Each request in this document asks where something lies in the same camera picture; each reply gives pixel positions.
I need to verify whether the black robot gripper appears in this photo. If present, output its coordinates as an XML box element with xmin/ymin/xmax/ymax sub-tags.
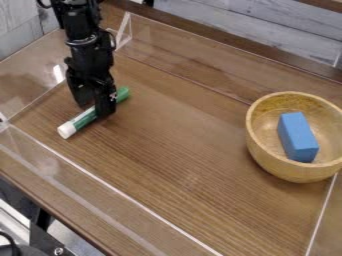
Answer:
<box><xmin>65</xmin><ymin>29</ymin><xmax>117</xmax><ymax>118</ymax></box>

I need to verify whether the green and white marker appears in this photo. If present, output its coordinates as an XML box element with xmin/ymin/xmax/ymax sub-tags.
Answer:
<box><xmin>58</xmin><ymin>87</ymin><xmax>130</xmax><ymax>139</ymax></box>

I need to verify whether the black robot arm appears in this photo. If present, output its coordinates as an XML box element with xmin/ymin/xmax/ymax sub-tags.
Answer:
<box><xmin>37</xmin><ymin>0</ymin><xmax>117</xmax><ymax>118</ymax></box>

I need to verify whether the brown wooden bowl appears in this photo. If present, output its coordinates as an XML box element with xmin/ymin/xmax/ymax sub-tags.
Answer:
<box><xmin>246</xmin><ymin>91</ymin><xmax>342</xmax><ymax>183</ymax></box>

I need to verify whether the blue rectangular block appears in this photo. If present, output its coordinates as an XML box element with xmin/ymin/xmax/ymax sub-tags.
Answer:
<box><xmin>277</xmin><ymin>112</ymin><xmax>320</xmax><ymax>163</ymax></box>

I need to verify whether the clear acrylic corner bracket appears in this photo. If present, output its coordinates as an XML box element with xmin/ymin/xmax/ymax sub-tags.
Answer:
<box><xmin>108</xmin><ymin>12</ymin><xmax>133</xmax><ymax>50</ymax></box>

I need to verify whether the black metal table frame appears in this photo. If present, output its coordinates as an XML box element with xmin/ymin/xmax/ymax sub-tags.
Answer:
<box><xmin>0</xmin><ymin>178</ymin><xmax>77</xmax><ymax>256</ymax></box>

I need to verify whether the black cable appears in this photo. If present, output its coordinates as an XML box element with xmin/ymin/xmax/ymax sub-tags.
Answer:
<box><xmin>0</xmin><ymin>230</ymin><xmax>21</xmax><ymax>256</ymax></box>

